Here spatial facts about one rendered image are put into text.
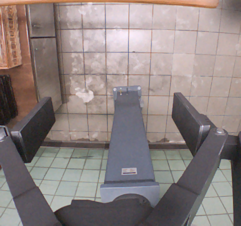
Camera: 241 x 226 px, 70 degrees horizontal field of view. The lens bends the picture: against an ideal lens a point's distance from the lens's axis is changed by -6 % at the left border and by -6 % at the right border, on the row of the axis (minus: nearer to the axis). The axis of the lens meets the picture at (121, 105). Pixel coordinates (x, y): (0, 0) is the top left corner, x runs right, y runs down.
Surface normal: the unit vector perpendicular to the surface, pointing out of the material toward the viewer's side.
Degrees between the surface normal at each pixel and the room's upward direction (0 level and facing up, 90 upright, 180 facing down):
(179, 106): 88
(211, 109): 0
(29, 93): 0
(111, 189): 0
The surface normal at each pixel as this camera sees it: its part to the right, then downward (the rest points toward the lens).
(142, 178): -0.07, -0.93
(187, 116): -1.00, 0.04
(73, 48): -0.02, 0.36
